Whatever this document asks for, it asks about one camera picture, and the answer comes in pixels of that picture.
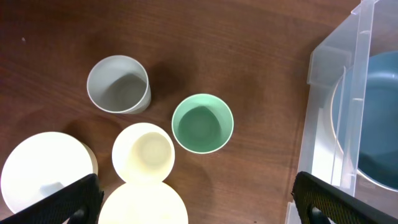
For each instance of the grey cup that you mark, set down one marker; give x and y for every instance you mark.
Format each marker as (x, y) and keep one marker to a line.
(120, 85)

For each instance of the white bowl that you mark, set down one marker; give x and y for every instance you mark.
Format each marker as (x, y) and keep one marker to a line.
(42, 165)

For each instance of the clear plastic storage container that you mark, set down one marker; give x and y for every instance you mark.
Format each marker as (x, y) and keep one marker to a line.
(337, 78)

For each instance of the blue bowl plate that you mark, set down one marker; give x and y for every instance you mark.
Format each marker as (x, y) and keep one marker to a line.
(378, 145)

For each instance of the green cup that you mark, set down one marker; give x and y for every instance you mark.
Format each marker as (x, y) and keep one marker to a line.
(202, 123)

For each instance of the yellow bowl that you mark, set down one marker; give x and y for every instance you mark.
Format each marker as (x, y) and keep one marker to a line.
(141, 204)

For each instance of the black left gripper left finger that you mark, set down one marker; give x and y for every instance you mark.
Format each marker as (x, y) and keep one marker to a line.
(79, 202)

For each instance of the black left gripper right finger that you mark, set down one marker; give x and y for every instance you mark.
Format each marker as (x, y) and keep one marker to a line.
(319, 202)

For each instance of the cream cup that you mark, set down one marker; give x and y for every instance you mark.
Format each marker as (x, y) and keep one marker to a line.
(143, 153)

